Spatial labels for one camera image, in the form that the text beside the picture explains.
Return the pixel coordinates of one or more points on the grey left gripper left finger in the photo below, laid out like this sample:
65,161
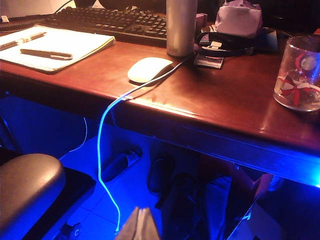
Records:
130,226

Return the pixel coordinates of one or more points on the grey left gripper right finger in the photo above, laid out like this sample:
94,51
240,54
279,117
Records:
148,226

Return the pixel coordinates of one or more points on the glass cup with red print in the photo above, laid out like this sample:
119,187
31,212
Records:
300,75

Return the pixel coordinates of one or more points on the dark shoe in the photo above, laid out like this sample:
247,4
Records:
161,175

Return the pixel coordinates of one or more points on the black cylinder under desk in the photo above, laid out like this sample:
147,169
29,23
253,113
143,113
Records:
120,163

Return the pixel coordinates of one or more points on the grey padded chair armrest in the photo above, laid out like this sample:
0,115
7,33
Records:
27,185

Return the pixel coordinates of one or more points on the white computer mouse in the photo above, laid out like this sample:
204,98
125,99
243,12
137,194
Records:
147,70

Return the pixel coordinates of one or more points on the small flat card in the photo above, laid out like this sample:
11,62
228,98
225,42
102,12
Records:
208,62

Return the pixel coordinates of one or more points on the white paper notepad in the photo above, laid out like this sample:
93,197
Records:
82,42

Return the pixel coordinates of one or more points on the white metal water bottle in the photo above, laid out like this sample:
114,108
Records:
181,27

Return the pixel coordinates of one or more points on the black computer keyboard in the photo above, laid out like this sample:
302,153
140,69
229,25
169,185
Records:
112,22

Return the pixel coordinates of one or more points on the silver and black pen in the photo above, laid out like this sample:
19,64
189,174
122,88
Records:
25,39

